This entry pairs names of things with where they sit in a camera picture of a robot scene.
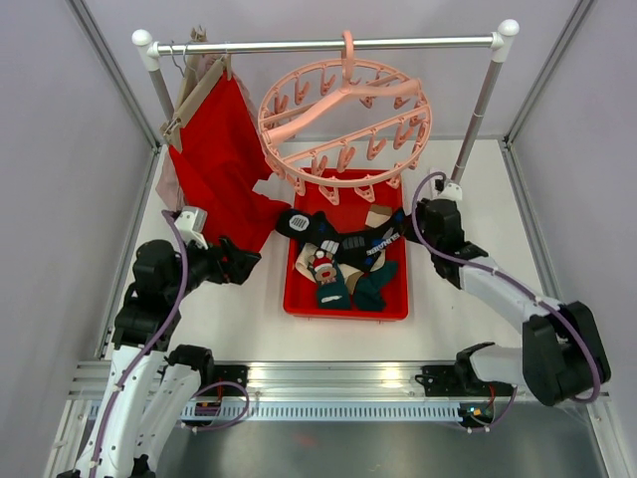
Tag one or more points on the pink round clip hanger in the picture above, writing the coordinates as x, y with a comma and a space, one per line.
345, 123

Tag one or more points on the teal christmas sock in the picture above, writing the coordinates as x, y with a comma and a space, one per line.
331, 293

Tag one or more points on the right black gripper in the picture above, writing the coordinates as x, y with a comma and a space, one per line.
409, 232

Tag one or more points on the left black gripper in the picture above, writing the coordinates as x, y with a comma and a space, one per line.
222, 272

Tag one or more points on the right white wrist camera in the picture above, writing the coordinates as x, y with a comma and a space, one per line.
450, 190

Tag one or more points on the red hanging cloth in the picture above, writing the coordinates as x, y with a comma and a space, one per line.
218, 166

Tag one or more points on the aluminium frame post left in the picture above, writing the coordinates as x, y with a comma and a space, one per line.
97, 40

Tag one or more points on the aluminium frame post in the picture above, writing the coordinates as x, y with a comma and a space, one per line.
97, 40
560, 47

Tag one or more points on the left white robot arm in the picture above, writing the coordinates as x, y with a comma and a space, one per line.
149, 384

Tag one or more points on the aluminium frame post right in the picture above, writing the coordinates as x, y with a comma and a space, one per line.
560, 47

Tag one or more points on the white slotted cable duct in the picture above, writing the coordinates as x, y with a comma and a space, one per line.
392, 411

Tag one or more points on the beige clip hanger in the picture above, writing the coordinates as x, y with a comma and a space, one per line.
201, 73

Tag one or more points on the metal clothes rack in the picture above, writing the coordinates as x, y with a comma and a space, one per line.
499, 42

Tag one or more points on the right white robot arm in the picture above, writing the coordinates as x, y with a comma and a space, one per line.
561, 357

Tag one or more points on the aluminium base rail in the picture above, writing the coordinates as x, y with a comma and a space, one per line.
338, 380

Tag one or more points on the brown beige striped sock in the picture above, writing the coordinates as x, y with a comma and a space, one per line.
376, 215

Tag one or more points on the pink hanging garment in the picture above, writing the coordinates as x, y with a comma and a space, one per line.
168, 187

